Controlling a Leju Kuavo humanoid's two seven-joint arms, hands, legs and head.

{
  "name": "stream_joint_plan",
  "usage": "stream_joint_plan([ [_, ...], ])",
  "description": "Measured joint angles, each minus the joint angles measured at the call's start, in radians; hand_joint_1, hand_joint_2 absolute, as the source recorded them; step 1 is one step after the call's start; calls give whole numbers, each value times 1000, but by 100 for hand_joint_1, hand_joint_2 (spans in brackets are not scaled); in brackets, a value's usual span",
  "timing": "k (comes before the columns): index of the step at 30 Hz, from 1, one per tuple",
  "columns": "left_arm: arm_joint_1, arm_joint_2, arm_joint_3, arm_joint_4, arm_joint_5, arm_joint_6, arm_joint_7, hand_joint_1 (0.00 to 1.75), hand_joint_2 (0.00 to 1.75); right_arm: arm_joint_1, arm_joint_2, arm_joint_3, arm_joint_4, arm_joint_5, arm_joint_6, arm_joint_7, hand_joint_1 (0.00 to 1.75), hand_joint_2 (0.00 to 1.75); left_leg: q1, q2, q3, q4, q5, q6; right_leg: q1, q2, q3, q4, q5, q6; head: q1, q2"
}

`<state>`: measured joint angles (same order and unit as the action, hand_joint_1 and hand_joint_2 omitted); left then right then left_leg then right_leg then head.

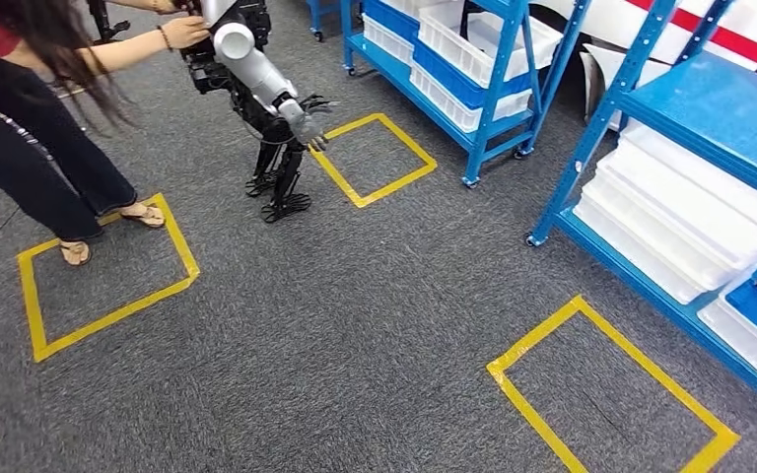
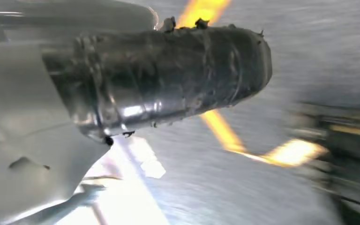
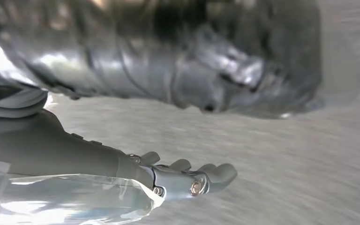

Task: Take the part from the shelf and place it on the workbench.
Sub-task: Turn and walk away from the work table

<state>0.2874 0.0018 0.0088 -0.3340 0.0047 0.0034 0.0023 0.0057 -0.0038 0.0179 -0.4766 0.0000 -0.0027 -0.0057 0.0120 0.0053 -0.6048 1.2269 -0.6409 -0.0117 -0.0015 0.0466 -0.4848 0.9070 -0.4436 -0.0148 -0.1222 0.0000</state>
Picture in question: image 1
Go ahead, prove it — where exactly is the standing robot's grey hand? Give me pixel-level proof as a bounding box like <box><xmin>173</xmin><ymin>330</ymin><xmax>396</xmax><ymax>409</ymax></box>
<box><xmin>278</xmin><ymin>98</ymin><xmax>329</xmax><ymax>154</ymax></box>

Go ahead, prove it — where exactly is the blue metal shelf rack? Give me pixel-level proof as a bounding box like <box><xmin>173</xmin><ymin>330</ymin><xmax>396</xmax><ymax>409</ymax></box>
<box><xmin>305</xmin><ymin>0</ymin><xmax>329</xmax><ymax>43</ymax></box>
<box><xmin>524</xmin><ymin>0</ymin><xmax>757</xmax><ymax>424</ymax></box>
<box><xmin>341</xmin><ymin>0</ymin><xmax>594</xmax><ymax>190</ymax></box>

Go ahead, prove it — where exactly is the standing humanoid robot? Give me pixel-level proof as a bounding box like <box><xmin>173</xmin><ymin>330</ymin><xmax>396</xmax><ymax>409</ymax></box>
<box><xmin>178</xmin><ymin>0</ymin><xmax>339</xmax><ymax>225</ymax></box>

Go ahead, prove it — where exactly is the yellow floor tape square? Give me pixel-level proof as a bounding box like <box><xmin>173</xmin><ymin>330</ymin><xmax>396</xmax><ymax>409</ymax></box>
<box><xmin>486</xmin><ymin>295</ymin><xmax>742</xmax><ymax>473</ymax></box>
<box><xmin>17</xmin><ymin>192</ymin><xmax>201</xmax><ymax>365</ymax></box>
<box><xmin>308</xmin><ymin>112</ymin><xmax>439</xmax><ymax>210</ymax></box>

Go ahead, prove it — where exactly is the black robot leg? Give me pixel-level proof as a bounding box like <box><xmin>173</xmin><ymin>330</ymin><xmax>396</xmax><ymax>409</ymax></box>
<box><xmin>86</xmin><ymin>0</ymin><xmax>133</xmax><ymax>45</ymax></box>

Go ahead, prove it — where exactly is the person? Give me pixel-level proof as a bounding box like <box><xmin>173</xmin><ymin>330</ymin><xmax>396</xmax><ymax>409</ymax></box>
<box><xmin>0</xmin><ymin>0</ymin><xmax>212</xmax><ymax>268</ymax></box>

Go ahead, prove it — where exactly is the white car body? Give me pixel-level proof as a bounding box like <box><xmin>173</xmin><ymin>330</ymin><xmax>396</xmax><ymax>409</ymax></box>
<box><xmin>528</xmin><ymin>0</ymin><xmax>757</xmax><ymax>132</ymax></box>

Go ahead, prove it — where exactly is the red barrier belt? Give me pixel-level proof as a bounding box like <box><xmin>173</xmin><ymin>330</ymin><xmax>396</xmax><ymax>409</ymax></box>
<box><xmin>626</xmin><ymin>0</ymin><xmax>757</xmax><ymax>81</ymax></box>

